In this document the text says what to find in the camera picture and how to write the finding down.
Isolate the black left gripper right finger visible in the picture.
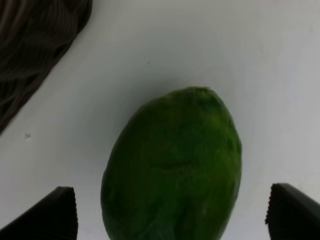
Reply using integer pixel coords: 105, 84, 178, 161
265, 183, 320, 240

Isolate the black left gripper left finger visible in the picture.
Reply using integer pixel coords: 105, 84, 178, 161
0, 186, 79, 240

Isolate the green lime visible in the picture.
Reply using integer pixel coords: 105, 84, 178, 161
100, 87, 242, 240

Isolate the dark brown wicker basket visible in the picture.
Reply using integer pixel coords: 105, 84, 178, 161
0, 0, 93, 132

